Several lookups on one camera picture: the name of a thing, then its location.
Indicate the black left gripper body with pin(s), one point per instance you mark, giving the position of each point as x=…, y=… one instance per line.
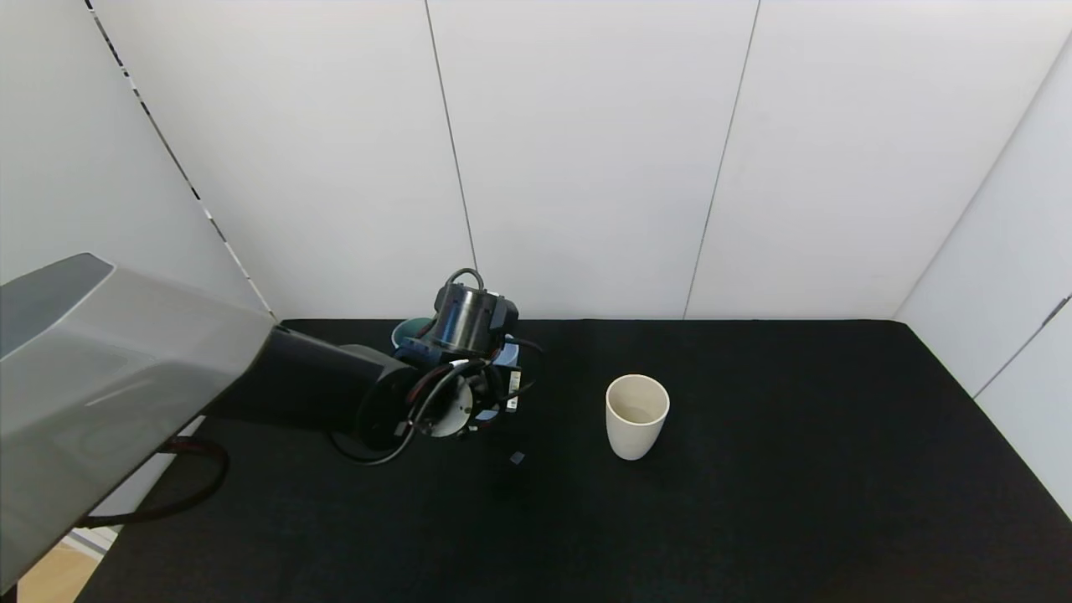
x=513, y=390

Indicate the black woven table cover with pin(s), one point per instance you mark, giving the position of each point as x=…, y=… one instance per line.
x=796, y=486

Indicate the cream plastic cup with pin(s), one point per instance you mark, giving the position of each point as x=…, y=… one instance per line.
x=636, y=414

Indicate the grey and black left arm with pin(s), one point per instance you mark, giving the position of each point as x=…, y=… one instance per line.
x=100, y=377

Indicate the green plastic cup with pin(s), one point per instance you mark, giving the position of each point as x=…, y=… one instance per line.
x=409, y=333

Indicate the light blue plastic cup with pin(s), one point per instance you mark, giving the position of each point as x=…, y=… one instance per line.
x=512, y=352

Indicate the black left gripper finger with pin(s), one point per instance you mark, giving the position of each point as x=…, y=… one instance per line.
x=502, y=389

